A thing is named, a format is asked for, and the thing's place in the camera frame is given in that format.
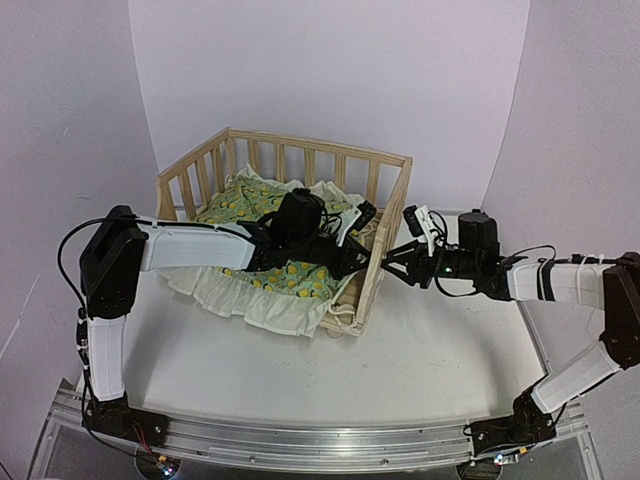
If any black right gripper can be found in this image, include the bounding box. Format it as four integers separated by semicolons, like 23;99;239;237
380;240;479;291

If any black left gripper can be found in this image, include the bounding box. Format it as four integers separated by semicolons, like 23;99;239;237
291;233;380;283

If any lemon print bed cushion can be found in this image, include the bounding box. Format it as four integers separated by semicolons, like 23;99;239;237
161;167;375;336

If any wooden pet bed frame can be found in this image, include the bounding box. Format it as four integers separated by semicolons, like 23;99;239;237
156;128;412;337

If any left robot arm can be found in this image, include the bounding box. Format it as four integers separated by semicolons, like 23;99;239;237
56;188;376;438

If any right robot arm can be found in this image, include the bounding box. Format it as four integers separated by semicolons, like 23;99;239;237
382;206;639;458

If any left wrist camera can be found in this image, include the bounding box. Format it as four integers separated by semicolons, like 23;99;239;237
335;200;377;247

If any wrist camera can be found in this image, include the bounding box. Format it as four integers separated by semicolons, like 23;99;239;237
335;200;377;247
403;205;444;257

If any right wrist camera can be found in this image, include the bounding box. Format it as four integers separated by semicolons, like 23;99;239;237
403;205;444;257

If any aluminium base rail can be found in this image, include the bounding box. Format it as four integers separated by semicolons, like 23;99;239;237
28;383;602;479

